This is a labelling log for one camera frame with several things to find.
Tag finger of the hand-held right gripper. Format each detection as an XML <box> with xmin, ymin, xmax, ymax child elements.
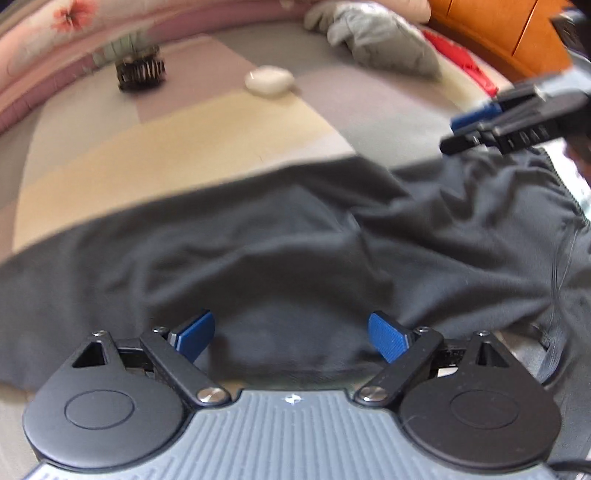
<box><xmin>440</xmin><ymin>95</ymin><xmax>585</xmax><ymax>157</ymax></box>
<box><xmin>450</xmin><ymin>74</ymin><xmax>587</xmax><ymax>132</ymax></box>

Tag dark grey pants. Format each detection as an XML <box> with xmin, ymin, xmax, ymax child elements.
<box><xmin>0</xmin><ymin>148</ymin><xmax>591</xmax><ymax>407</ymax></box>

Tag red cloth item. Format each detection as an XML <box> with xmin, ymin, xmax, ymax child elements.
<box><xmin>422</xmin><ymin>28</ymin><xmax>502</xmax><ymax>97</ymax></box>

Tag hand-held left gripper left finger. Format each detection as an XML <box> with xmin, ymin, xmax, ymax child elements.
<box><xmin>71</xmin><ymin>310</ymin><xmax>232</xmax><ymax>407</ymax></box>

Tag wooden bed headboard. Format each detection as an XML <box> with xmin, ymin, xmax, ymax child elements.
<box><xmin>427</xmin><ymin>0</ymin><xmax>573</xmax><ymax>86</ymax></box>

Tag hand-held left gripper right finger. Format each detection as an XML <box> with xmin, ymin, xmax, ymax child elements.
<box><xmin>355</xmin><ymin>311</ymin><xmax>511</xmax><ymax>408</ymax></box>

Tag pastel checkered bed sheet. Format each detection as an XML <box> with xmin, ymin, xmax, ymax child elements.
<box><xmin>0</xmin><ymin>18</ymin><xmax>591</xmax><ymax>462</ymax></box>

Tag black hair claw clip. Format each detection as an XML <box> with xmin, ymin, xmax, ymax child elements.
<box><xmin>115</xmin><ymin>46</ymin><xmax>167</xmax><ymax>93</ymax></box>

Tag white earbud case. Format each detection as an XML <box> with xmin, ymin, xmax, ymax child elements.
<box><xmin>244</xmin><ymin>66</ymin><xmax>296</xmax><ymax>97</ymax></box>

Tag grey crumpled cloth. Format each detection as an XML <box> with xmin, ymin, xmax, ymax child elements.
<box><xmin>304</xmin><ymin>0</ymin><xmax>441</xmax><ymax>81</ymax></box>

